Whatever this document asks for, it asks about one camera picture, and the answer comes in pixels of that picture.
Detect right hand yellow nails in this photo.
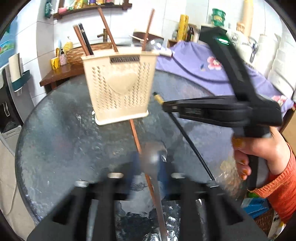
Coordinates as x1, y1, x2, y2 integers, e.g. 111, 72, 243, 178
232, 126, 291, 180

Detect yellow soap bottle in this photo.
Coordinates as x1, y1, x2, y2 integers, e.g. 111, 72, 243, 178
63, 37, 73, 54

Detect yellow foil roll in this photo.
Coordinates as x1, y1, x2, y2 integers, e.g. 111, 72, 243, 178
177, 15, 189, 42

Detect blue water jug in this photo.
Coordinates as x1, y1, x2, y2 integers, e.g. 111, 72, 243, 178
0, 16, 18, 68

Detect round glass table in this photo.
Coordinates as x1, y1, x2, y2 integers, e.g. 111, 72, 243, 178
15, 71, 246, 240

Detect black chopstick gold band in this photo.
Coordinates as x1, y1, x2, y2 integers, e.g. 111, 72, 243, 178
78, 23, 93, 55

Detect water dispenser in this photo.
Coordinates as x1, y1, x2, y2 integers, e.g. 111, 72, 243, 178
1, 64, 23, 153

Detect wooden framed wall shelf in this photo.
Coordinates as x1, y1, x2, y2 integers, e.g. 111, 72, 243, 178
53, 0, 132, 20

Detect white paper roll stacks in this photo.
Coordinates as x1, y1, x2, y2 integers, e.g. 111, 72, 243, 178
259, 25, 295, 101

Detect tall stack paper cups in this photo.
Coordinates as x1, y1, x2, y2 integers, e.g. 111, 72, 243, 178
236, 0, 253, 37

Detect purple floral cloth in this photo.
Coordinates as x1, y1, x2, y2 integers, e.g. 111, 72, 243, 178
156, 41, 294, 113

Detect woven pattern basin sink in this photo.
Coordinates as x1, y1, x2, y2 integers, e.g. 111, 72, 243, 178
66, 42, 112, 65

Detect brown wooden chopstick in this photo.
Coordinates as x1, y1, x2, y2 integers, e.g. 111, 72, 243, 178
142, 9, 155, 51
73, 25, 90, 56
98, 7, 118, 52
129, 120, 156, 207

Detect brown white rice cooker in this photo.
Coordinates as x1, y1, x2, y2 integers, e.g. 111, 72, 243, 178
130, 31, 168, 49

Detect orange knit sleeve forearm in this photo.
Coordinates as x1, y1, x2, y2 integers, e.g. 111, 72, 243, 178
252, 149, 295, 224

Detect yellow mug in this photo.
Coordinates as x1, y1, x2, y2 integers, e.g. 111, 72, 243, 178
50, 57, 61, 70

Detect steel spoon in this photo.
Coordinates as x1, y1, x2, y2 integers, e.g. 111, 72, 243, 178
145, 39, 163, 51
142, 142, 167, 240

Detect bronze faucet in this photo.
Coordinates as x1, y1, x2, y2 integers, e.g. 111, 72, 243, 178
97, 29, 108, 42

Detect stack of green bowls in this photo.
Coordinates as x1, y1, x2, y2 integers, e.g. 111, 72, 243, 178
211, 9, 226, 27

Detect wooden side table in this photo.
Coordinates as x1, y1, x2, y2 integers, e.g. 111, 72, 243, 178
40, 64, 84, 94

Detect white thermos kettle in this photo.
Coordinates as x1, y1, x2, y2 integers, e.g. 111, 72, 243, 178
230, 31, 258, 65

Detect beige perforated utensil holder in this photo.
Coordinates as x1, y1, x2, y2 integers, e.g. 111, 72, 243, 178
81, 47, 159, 126

